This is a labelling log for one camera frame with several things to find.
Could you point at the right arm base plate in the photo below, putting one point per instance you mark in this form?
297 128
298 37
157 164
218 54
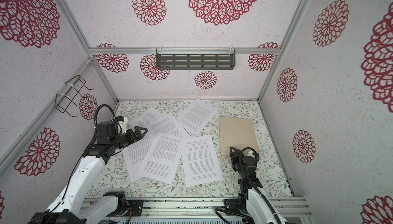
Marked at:
233 206

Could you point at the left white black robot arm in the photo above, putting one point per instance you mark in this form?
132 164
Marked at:
109 138

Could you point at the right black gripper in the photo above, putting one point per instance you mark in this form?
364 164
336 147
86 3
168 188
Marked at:
237 156

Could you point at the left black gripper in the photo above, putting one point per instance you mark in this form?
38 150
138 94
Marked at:
135 138

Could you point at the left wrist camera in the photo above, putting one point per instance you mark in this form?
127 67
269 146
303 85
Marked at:
112 128

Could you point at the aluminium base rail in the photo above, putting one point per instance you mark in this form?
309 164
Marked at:
204 207

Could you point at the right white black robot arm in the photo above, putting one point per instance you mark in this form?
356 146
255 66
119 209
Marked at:
253 204

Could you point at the dark grey wall shelf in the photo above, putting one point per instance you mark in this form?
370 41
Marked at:
195 59

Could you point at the black wire wall rack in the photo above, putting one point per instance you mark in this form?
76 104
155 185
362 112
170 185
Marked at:
65 99

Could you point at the brown cardboard folder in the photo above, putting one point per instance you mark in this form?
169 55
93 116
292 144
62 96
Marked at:
237 133

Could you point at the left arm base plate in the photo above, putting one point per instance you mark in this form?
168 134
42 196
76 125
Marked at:
134 208

